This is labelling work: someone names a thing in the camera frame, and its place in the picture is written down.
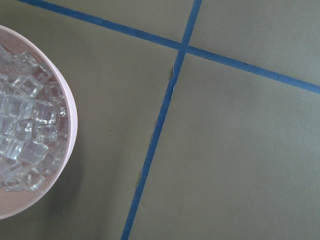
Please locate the clear ice cubes pile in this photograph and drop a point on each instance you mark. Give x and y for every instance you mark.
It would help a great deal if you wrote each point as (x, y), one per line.
(33, 122)

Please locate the pink bowl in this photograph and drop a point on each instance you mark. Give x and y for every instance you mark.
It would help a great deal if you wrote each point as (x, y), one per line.
(14, 202)

